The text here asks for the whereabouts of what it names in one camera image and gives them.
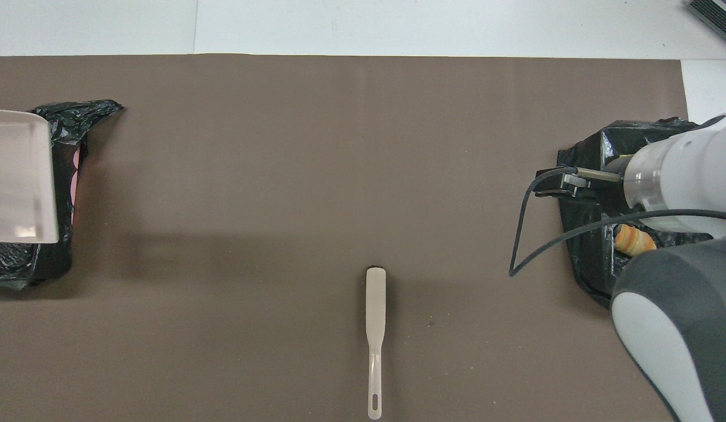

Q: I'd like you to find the pink bin with black bag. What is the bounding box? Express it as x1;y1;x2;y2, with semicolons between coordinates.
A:
0;100;124;291

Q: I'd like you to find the brown table mat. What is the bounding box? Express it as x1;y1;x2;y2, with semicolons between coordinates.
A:
0;54;724;422

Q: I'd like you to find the grey ribbed device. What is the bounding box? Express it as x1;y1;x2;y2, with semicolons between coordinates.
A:
685;0;726;33

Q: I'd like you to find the orange striped bread piece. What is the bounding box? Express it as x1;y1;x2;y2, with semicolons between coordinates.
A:
613;224;657;257

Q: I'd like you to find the beige plastic dustpan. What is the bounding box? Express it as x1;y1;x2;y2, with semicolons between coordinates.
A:
0;109;60;244

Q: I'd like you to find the beige hand brush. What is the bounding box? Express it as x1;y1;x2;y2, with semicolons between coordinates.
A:
365;267;388;420

